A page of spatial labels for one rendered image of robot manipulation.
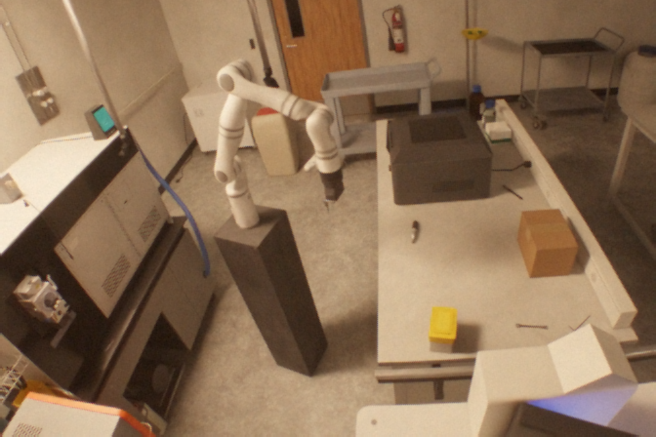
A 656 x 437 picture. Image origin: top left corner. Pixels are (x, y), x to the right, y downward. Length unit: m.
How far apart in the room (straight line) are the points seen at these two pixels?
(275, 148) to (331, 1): 1.80
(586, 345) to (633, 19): 5.11
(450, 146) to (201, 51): 3.84
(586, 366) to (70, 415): 1.32
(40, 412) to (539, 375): 1.38
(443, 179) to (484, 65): 3.18
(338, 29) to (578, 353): 4.33
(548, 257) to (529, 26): 3.69
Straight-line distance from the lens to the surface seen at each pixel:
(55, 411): 1.48
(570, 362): 0.59
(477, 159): 1.83
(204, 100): 4.53
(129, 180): 2.25
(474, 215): 1.88
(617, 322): 1.56
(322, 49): 4.71
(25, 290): 1.71
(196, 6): 4.96
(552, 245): 1.56
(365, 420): 0.73
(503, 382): 0.57
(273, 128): 3.74
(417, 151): 1.80
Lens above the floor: 2.12
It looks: 33 degrees down
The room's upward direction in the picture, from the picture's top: 11 degrees counter-clockwise
